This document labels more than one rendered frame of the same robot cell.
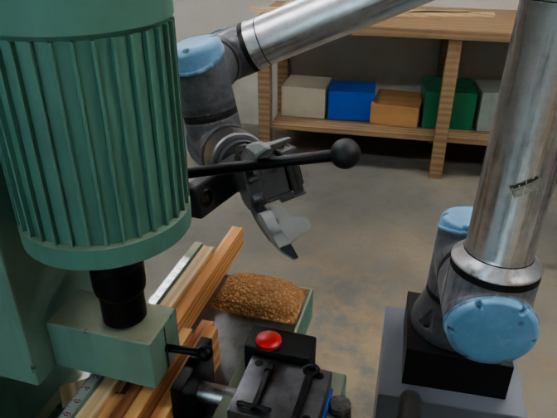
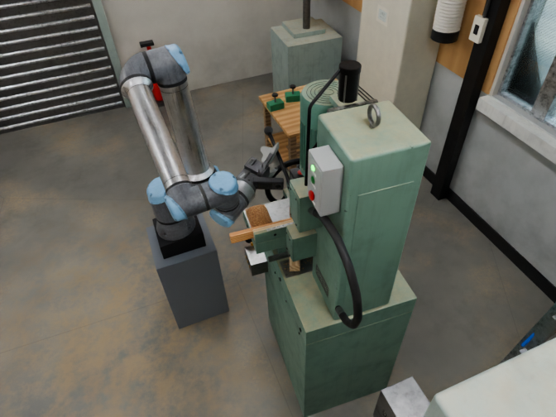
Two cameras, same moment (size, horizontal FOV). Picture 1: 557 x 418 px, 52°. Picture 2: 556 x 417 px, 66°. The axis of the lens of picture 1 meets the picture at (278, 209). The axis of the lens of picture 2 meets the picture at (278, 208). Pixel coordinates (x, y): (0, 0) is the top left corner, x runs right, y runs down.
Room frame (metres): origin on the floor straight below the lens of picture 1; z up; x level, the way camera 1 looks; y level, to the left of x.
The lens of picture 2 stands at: (1.32, 1.11, 2.15)
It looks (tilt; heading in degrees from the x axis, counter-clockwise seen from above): 44 degrees down; 238
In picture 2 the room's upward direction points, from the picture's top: 3 degrees counter-clockwise
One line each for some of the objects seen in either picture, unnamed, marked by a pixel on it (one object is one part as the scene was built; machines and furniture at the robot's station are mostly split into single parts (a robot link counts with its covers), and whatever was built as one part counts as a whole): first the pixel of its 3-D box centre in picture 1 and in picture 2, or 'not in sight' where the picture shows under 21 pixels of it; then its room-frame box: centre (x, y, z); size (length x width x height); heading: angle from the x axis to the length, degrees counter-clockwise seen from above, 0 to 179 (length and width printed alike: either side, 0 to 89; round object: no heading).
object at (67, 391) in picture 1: (79, 401); not in sight; (0.59, 0.29, 0.82); 0.04 x 0.04 x 0.04; 25
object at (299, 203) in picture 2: not in sight; (305, 203); (0.73, 0.35, 1.22); 0.09 x 0.08 x 0.15; 74
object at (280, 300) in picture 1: (259, 289); (259, 214); (0.73, 0.03, 0.92); 0.14 x 0.09 x 0.04; 74
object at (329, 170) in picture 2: not in sight; (324, 181); (0.75, 0.45, 1.40); 0.10 x 0.06 x 0.16; 74
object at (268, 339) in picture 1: (268, 340); not in sight; (0.50, 0.01, 1.02); 0.03 x 0.03 x 0.01
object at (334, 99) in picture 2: not in sight; (348, 93); (0.57, 0.32, 1.53); 0.08 x 0.08 x 0.17; 74
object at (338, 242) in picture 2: not in sight; (334, 272); (0.77, 0.54, 1.12); 0.33 x 0.05 x 0.36; 74
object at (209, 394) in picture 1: (217, 395); not in sight; (0.48, 0.07, 0.95); 0.09 x 0.07 x 0.09; 164
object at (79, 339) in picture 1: (116, 340); not in sight; (0.53, 0.20, 0.99); 0.14 x 0.07 x 0.09; 74
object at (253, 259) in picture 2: not in sight; (256, 259); (0.74, -0.03, 0.58); 0.12 x 0.08 x 0.08; 74
